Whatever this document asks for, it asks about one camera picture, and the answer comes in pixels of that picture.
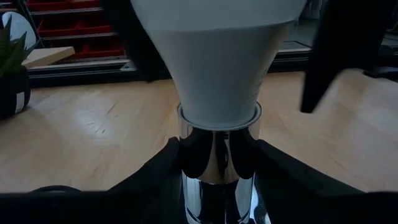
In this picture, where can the black aluminium frame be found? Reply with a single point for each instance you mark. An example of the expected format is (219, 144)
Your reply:
(77, 73)

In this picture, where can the white lightbulb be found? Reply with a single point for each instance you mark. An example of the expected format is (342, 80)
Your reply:
(217, 68)

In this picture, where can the potted green succulent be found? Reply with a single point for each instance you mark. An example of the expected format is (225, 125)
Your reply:
(12, 93)

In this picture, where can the red storage bins shelf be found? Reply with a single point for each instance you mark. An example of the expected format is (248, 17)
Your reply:
(77, 28)

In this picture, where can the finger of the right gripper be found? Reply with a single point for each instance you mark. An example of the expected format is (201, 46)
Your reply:
(348, 37)

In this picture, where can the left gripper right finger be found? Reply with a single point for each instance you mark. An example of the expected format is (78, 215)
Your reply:
(311, 202)

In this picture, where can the white rounded object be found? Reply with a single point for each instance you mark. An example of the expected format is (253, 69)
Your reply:
(21, 28)

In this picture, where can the light wooden desk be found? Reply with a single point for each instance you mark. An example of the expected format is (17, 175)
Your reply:
(46, 56)

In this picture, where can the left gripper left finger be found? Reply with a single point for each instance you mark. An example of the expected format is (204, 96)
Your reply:
(93, 208)

